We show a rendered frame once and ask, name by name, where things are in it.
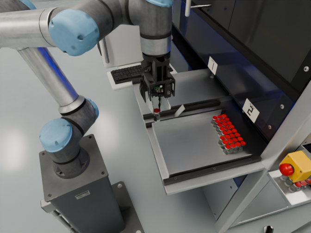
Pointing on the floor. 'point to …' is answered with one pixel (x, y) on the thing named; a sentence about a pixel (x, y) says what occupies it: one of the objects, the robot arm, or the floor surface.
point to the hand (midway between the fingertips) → (156, 107)
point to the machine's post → (270, 158)
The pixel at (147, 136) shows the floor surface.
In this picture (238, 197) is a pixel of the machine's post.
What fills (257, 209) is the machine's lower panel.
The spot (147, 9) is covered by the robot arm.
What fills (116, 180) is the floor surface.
